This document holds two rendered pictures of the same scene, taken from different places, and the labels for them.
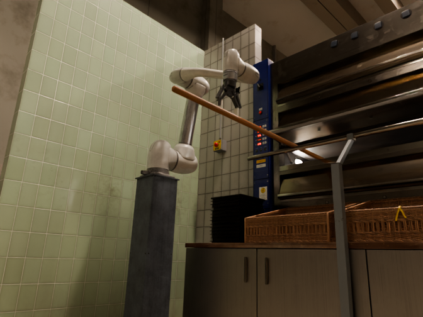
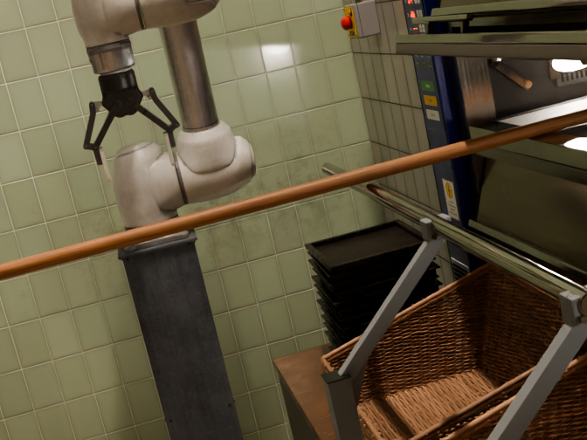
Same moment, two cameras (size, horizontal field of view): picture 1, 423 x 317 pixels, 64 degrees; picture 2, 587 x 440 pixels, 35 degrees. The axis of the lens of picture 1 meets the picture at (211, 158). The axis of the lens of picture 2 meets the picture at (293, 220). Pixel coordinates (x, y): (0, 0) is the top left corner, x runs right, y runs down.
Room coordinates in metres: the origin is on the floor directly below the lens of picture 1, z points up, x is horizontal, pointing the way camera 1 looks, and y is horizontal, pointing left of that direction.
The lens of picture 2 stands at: (0.39, -1.46, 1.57)
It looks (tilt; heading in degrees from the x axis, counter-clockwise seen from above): 13 degrees down; 36
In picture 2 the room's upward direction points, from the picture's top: 13 degrees counter-clockwise
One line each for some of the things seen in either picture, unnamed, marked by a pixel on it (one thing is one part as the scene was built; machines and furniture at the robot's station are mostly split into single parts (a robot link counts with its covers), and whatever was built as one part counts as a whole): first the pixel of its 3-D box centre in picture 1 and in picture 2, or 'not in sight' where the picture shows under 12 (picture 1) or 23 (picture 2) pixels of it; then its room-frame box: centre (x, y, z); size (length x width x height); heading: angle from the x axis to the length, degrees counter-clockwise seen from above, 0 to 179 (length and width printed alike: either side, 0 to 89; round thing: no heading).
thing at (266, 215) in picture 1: (303, 221); (453, 374); (2.08, -0.58, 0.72); 0.56 x 0.49 x 0.28; 45
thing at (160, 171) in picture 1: (155, 173); (147, 230); (2.26, 0.38, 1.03); 0.22 x 0.18 x 0.06; 133
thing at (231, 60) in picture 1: (232, 62); (104, 3); (1.81, -0.11, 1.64); 0.13 x 0.11 x 0.16; 132
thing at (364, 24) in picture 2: (219, 146); (361, 19); (2.89, -0.07, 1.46); 0.10 x 0.07 x 0.10; 45
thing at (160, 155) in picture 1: (160, 155); (145, 181); (2.28, 0.36, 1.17); 0.18 x 0.16 x 0.22; 132
